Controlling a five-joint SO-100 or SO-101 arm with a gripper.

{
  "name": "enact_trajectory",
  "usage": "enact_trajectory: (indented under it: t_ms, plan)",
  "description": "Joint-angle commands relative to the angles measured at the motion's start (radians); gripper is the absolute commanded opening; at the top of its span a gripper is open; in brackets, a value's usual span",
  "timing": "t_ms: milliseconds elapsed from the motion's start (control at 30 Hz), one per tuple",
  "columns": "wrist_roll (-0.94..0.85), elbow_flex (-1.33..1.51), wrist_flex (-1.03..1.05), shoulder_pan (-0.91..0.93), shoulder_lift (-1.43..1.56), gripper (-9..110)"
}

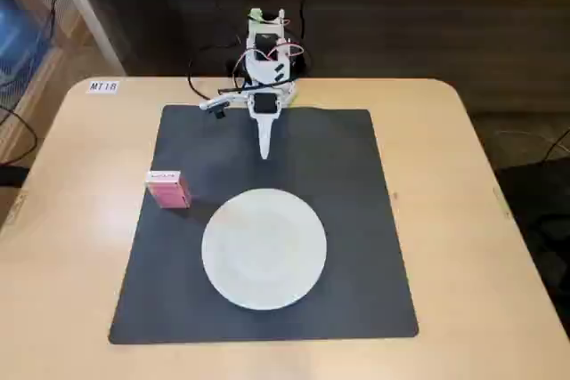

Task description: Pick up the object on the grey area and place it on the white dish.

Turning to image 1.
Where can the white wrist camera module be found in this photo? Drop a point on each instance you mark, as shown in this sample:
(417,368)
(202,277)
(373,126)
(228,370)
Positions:
(216,105)

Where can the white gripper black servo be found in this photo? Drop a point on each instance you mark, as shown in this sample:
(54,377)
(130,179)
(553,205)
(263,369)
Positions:
(264,123)

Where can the dark grey mat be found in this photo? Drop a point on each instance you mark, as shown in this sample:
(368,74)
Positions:
(311,166)

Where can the white round dish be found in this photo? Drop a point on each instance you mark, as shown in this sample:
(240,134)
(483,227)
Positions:
(265,248)

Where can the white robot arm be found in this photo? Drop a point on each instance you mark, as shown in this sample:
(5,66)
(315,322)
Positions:
(267,69)

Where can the blue plastic container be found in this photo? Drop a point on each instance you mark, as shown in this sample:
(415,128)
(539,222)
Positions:
(20,28)

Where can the white label MT18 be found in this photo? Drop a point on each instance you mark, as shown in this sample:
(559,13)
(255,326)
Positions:
(103,86)

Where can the metal table edge bracket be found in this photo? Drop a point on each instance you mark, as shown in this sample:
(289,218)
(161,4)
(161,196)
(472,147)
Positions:
(15,208)
(502,203)

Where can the pink small box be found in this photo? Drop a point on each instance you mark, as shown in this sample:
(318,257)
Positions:
(169,191)

